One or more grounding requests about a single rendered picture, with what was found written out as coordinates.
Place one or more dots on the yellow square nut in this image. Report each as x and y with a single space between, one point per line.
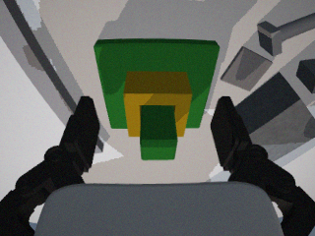
156 88

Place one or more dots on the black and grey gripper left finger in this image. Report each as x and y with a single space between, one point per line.
56 171

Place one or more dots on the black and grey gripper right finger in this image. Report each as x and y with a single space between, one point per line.
249 163

